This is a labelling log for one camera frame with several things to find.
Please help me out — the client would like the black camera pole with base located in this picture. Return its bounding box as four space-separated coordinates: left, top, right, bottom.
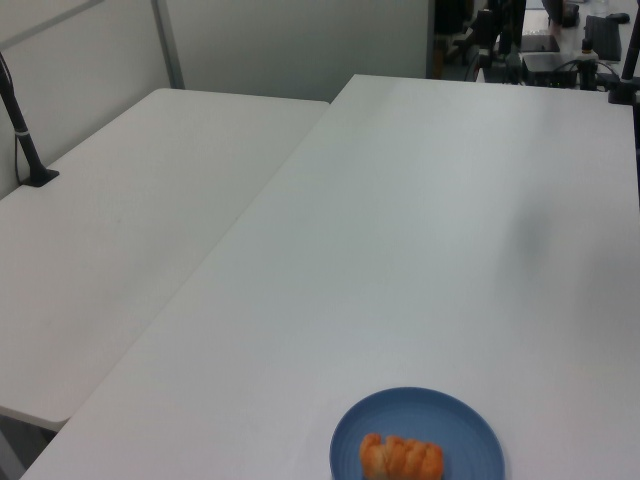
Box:
0 51 60 188

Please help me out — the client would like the blue round plate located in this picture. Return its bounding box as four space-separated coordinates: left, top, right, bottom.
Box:
328 386 506 480

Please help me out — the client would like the dark grey keyboard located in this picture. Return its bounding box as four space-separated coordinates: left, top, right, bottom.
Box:
583 14 624 60

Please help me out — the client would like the black electronics box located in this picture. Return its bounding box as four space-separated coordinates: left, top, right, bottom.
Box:
521 52 582 90

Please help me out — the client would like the orange braided bread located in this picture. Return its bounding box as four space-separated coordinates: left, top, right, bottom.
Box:
359 433 445 480

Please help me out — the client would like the flat black tray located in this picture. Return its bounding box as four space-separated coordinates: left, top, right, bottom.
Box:
519 33 562 54

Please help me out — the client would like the black pole with table clamp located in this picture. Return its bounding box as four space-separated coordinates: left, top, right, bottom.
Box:
606 30 640 107

